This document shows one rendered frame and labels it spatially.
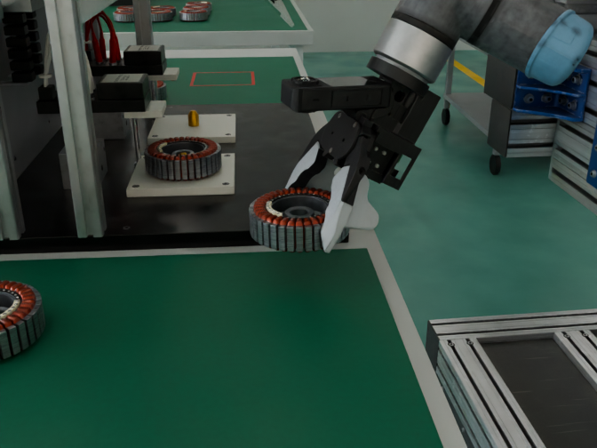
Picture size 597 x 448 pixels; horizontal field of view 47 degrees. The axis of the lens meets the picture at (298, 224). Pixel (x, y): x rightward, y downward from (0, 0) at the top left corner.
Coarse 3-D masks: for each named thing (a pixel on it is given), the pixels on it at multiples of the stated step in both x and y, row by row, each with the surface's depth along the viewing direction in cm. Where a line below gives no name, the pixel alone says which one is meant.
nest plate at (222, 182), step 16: (144, 160) 107; (224, 160) 107; (144, 176) 100; (208, 176) 100; (224, 176) 100; (128, 192) 96; (144, 192) 96; (160, 192) 96; (176, 192) 96; (192, 192) 97; (208, 192) 97; (224, 192) 97
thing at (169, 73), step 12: (132, 48) 118; (144, 48) 118; (156, 48) 118; (108, 60) 120; (132, 60) 116; (144, 60) 117; (156, 60) 117; (96, 72) 116; (108, 72) 117; (120, 72) 117; (132, 72) 117; (144, 72) 117; (156, 72) 117; (168, 72) 120
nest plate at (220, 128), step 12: (156, 120) 128; (168, 120) 128; (180, 120) 128; (204, 120) 128; (216, 120) 128; (228, 120) 128; (156, 132) 121; (168, 132) 121; (180, 132) 121; (192, 132) 121; (204, 132) 121; (216, 132) 121; (228, 132) 121
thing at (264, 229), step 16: (272, 192) 80; (288, 192) 80; (304, 192) 80; (320, 192) 79; (256, 208) 76; (272, 208) 75; (288, 208) 80; (304, 208) 78; (320, 208) 79; (256, 224) 74; (272, 224) 73; (288, 224) 72; (304, 224) 72; (320, 224) 73; (256, 240) 75; (272, 240) 73; (288, 240) 72; (304, 240) 73; (320, 240) 73
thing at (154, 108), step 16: (112, 80) 95; (128, 80) 95; (144, 80) 96; (96, 96) 97; (112, 96) 95; (128, 96) 95; (144, 96) 95; (48, 112) 94; (96, 112) 95; (112, 112) 95; (128, 112) 96; (144, 112) 96; (160, 112) 96
